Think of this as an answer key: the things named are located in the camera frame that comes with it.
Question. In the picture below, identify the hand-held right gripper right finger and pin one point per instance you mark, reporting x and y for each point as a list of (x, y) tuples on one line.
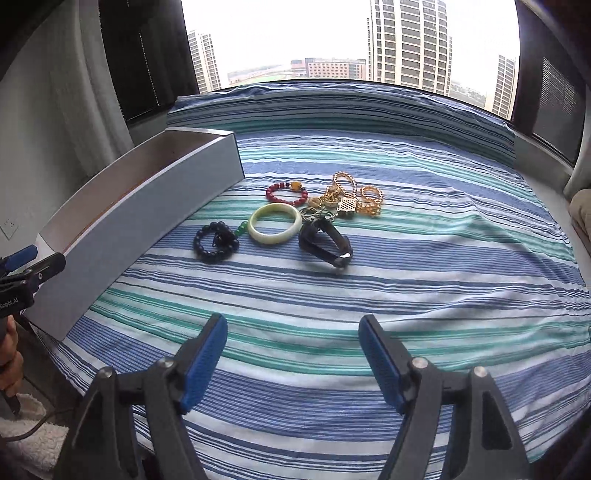
[(381, 360)]

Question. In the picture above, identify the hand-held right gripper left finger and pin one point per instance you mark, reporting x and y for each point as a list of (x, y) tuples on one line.
[(203, 360)]

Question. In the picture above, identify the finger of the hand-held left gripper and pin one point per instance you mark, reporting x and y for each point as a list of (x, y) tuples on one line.
[(23, 256), (46, 267)]

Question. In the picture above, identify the long grey box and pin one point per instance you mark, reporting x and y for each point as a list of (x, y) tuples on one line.
[(138, 217)]

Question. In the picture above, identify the black wrist band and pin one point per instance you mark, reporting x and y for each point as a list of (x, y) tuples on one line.
[(339, 256)]

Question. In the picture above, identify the pale jade bangle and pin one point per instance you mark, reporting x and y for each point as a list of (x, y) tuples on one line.
[(258, 234)]

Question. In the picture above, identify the person's left hand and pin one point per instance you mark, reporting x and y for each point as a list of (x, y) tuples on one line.
[(10, 369)]

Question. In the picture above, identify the striped bed sheet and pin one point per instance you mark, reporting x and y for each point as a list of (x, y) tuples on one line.
[(415, 286)]

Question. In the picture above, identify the white fluffy rug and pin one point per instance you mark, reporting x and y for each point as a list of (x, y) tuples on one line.
[(32, 443)]

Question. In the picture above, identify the grey curtain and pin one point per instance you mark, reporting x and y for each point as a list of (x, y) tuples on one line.
[(99, 92)]

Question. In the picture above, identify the beige cushion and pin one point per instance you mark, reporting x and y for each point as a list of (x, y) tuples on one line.
[(582, 212)]

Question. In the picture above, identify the slim apartment building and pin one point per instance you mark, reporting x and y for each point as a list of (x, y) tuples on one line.
[(205, 60)]

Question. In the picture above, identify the low brick building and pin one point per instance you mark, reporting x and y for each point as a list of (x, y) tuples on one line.
[(334, 68)]

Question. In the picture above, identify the distant apartment building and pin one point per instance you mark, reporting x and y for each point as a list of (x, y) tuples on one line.
[(504, 85)]

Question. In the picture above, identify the dark louvred window panel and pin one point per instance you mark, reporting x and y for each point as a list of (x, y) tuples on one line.
[(554, 101)]

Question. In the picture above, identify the tall apartment building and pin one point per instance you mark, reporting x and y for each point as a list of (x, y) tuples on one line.
[(408, 41)]

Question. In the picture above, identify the white wall socket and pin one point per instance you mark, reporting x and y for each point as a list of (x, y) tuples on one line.
[(9, 228)]

